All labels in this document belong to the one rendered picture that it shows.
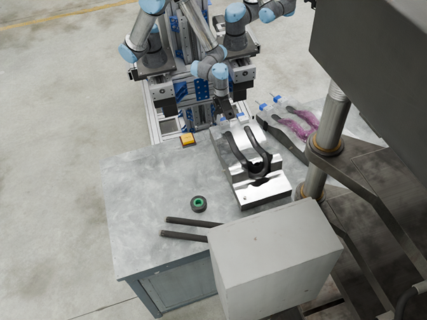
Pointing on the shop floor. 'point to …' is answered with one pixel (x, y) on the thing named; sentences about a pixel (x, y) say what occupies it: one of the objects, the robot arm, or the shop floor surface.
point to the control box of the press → (272, 260)
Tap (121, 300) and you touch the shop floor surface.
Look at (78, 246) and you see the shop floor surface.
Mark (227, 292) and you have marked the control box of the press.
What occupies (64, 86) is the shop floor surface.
